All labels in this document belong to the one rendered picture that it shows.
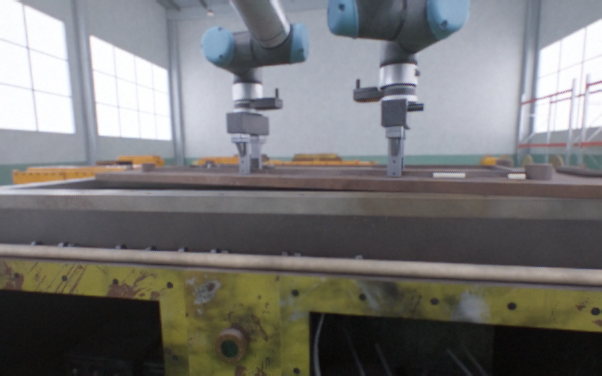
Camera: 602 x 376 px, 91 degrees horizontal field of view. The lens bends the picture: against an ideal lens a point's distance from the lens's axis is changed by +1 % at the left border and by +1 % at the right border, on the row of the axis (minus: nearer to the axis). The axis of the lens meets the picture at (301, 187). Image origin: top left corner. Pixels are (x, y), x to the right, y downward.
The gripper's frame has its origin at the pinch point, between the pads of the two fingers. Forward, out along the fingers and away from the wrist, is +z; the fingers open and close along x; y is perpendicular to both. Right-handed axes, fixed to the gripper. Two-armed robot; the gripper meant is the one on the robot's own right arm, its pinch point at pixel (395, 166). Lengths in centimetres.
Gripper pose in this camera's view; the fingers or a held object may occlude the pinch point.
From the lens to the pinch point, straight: 67.7
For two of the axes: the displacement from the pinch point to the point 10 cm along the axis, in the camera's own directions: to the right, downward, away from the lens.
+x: 4.0, -1.1, 9.1
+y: 9.2, 0.4, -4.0
